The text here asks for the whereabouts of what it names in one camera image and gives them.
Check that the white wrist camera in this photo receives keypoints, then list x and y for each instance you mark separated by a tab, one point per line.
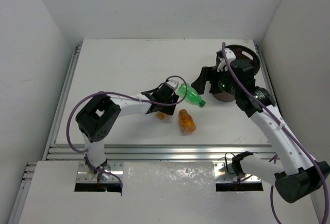
224	58
172	84

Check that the green plastic bottle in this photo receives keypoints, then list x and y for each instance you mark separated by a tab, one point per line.
192	96

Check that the orange bottle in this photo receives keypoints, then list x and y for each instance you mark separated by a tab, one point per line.
161	116
186	122

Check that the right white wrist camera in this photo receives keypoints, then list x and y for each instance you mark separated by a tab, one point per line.
224	58

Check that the orange bottle front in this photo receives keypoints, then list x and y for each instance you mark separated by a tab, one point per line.
186	122

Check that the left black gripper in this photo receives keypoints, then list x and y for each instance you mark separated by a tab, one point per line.
166	99

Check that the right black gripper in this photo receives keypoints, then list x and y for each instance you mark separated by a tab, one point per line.
207	73

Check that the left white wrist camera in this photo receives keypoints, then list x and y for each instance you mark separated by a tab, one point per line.
172	84

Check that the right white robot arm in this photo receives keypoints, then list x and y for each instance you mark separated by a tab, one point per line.
299	173

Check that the brown plastic bin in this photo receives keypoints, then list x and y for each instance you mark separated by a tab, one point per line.
241	52

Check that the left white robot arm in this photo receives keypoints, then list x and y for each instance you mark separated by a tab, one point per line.
97	117

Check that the aluminium table frame rail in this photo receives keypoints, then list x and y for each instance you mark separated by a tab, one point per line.
130	65

